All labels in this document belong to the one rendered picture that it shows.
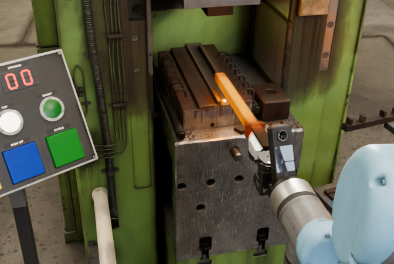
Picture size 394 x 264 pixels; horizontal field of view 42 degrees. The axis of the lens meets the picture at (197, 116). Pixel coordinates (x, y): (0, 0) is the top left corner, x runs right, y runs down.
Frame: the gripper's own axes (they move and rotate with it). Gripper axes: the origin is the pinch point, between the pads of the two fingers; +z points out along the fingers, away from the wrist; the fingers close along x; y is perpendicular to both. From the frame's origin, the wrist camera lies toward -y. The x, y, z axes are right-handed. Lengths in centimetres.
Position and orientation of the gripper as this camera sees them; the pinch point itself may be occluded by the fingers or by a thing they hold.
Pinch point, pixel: (257, 132)
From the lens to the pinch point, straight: 119.3
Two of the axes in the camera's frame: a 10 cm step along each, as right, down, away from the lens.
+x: 9.7, -1.0, 2.1
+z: -2.3, -5.1, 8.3
